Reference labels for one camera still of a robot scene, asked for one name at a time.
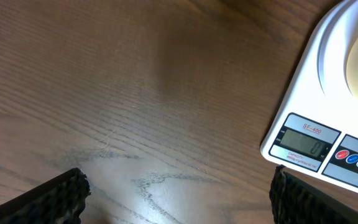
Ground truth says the white digital kitchen scale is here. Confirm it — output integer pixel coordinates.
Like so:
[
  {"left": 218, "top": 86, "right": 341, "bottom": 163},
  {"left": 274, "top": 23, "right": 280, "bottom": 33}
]
[{"left": 260, "top": 1, "right": 358, "bottom": 193}]

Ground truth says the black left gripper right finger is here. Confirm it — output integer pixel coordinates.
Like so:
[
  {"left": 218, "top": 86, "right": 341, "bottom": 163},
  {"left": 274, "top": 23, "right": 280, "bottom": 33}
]
[{"left": 269, "top": 165, "right": 358, "bottom": 224}]

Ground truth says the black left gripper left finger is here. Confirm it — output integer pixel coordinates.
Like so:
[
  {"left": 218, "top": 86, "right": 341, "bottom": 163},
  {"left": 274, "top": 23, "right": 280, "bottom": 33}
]
[{"left": 0, "top": 168, "right": 91, "bottom": 224}]

